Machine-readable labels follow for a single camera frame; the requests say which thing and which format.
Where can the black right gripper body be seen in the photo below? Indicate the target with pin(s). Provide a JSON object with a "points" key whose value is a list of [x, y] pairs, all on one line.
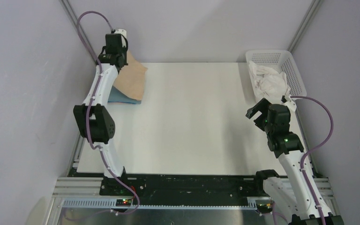
{"points": [[267, 128]]}

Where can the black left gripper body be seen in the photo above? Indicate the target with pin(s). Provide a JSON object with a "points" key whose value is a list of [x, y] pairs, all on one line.
{"points": [[122, 52]]}

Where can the beige t-shirt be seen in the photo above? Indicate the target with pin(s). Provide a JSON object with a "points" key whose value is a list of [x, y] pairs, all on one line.
{"points": [[131, 79]]}

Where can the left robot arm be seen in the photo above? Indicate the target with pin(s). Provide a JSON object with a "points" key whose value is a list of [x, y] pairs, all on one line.
{"points": [[94, 121]]}

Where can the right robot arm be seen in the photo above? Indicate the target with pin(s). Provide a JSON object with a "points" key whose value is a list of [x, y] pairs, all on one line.
{"points": [[291, 174]]}

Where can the white crumpled t-shirt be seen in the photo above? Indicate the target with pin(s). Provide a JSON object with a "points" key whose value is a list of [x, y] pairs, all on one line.
{"points": [[271, 85]]}

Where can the folded blue t-shirt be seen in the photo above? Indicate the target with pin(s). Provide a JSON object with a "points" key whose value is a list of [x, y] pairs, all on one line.
{"points": [[116, 96]]}

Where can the white plastic laundry basket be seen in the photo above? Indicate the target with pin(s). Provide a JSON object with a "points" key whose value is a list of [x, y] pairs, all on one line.
{"points": [[281, 61]]}

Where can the right controller board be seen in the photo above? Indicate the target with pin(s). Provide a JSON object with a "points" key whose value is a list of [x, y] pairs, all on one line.
{"points": [[265, 208]]}

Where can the controller board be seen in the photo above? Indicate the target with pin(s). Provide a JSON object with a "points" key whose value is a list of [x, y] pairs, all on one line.
{"points": [[265, 208], [123, 202]]}

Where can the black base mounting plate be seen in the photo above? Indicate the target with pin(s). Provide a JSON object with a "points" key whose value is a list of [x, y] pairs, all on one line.
{"points": [[184, 190]]}

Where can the left controller board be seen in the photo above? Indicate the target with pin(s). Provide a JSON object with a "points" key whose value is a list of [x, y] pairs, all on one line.
{"points": [[123, 202]]}

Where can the aluminium frame rail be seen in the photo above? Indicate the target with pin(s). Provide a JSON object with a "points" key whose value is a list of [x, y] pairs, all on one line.
{"points": [[82, 190]]}

